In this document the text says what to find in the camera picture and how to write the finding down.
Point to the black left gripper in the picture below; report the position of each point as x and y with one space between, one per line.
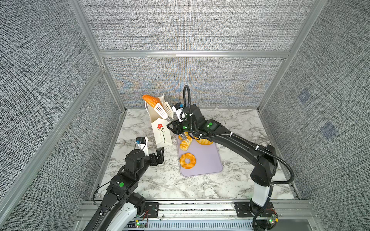
160 157

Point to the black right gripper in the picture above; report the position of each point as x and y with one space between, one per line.
176 127

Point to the white paper bag with rose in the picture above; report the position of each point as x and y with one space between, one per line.
153 115

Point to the braided bread roll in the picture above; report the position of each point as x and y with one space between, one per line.
185 144

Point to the metal tongs with white tips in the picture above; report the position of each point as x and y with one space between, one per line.
162 133

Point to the glazed donut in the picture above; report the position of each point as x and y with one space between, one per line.
187 161

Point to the red-brown triangular pastry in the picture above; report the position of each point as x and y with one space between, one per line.
152 101

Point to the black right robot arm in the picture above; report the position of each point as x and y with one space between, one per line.
262 158

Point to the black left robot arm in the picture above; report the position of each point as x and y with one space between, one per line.
121 204

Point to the lilac plastic tray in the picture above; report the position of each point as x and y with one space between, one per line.
208 160

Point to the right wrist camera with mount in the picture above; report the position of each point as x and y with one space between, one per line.
178 109

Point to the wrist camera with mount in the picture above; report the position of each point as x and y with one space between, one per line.
142 144
178 109

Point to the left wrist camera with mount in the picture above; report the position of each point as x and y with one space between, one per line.
142 144

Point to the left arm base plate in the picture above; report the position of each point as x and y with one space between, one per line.
151 210

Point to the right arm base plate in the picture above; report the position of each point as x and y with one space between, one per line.
248 209

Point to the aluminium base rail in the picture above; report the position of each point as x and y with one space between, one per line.
220 215

